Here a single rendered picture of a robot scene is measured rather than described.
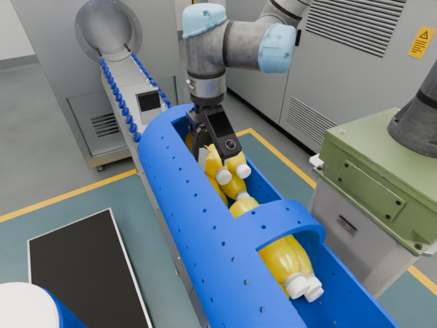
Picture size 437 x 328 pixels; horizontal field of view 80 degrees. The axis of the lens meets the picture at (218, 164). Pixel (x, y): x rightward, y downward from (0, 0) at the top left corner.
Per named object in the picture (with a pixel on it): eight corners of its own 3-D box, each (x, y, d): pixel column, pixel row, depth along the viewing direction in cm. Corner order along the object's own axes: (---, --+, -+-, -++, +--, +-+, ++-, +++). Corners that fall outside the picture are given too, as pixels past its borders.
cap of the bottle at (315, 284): (307, 279, 48) (313, 287, 47) (319, 274, 50) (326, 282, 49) (296, 291, 50) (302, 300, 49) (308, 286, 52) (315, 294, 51)
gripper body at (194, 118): (214, 123, 67) (212, 78, 58) (230, 142, 61) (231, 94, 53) (186, 131, 64) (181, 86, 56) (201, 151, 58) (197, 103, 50)
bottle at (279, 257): (220, 218, 56) (271, 300, 44) (236, 194, 53) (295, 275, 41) (244, 217, 60) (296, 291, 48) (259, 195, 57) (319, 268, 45)
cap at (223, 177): (229, 176, 70) (233, 181, 69) (216, 183, 69) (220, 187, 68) (227, 167, 67) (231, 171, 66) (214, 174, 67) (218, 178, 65)
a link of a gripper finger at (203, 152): (196, 162, 69) (201, 133, 64) (205, 176, 66) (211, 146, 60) (185, 164, 68) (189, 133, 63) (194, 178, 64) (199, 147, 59)
